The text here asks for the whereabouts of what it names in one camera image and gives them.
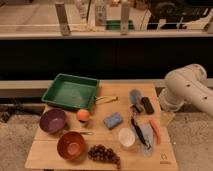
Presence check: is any metal spoon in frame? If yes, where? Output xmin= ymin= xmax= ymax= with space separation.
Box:
xmin=78 ymin=132 xmax=94 ymax=135

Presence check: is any light blue cloth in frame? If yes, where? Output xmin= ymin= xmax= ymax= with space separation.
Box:
xmin=139 ymin=123 xmax=154 ymax=157

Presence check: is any purple bowl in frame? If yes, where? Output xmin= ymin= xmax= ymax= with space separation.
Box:
xmin=39 ymin=108 xmax=66 ymax=134

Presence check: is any grey-blue round object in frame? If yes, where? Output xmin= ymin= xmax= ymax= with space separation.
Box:
xmin=129 ymin=89 xmax=141 ymax=104

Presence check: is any white cup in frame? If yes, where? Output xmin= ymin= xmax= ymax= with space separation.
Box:
xmin=118 ymin=128 xmax=135 ymax=148

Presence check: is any yellow handled utensil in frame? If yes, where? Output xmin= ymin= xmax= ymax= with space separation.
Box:
xmin=95 ymin=96 xmax=118 ymax=104

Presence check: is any orange fruit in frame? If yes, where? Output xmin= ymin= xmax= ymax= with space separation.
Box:
xmin=76 ymin=109 xmax=90 ymax=122

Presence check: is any bunch of dark grapes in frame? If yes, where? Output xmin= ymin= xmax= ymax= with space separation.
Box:
xmin=88 ymin=144 xmax=121 ymax=169

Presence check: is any wooden table board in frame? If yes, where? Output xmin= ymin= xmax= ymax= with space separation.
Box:
xmin=25 ymin=83 xmax=178 ymax=171

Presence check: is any green plastic tray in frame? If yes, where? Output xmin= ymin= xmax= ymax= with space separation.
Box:
xmin=42 ymin=73 xmax=99 ymax=110

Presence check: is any black brush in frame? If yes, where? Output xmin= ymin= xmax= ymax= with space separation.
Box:
xmin=130 ymin=105 xmax=151 ymax=149

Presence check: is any orange-brown bowl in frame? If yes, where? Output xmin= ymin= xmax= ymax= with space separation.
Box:
xmin=57 ymin=131 xmax=86 ymax=161

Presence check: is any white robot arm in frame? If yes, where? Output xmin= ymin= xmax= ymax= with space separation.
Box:
xmin=158 ymin=64 xmax=213 ymax=127

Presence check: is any blue sponge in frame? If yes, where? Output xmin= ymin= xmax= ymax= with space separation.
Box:
xmin=103 ymin=112 xmax=123 ymax=129

